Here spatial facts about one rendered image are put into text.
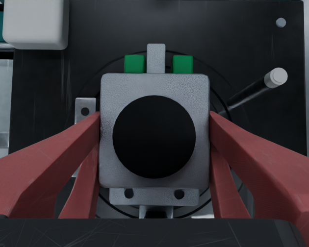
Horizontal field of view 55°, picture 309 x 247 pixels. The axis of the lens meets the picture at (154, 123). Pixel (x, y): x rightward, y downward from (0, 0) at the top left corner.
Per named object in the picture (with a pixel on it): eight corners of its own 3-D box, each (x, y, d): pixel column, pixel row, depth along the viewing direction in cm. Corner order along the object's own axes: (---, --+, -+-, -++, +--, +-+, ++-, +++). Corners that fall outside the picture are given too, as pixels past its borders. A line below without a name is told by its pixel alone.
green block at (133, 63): (147, 90, 22) (144, 74, 17) (131, 90, 22) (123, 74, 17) (147, 74, 22) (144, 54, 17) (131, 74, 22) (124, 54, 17)
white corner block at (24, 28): (74, 57, 26) (59, 41, 22) (23, 56, 26) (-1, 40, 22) (76, 6, 27) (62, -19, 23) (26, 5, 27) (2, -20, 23)
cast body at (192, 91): (192, 196, 17) (217, 230, 10) (116, 195, 17) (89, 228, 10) (193, 55, 18) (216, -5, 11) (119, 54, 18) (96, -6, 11)
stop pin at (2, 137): (30, 148, 28) (9, 148, 24) (17, 148, 28) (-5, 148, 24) (31, 133, 28) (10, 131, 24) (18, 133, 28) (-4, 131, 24)
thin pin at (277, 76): (237, 108, 22) (288, 84, 13) (226, 108, 22) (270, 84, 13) (237, 97, 22) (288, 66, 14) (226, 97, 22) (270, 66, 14)
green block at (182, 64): (185, 91, 22) (193, 75, 17) (168, 91, 22) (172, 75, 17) (185, 75, 22) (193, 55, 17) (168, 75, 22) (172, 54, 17)
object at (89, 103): (99, 127, 22) (95, 126, 20) (79, 127, 22) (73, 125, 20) (100, 100, 22) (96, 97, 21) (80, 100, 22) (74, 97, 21)
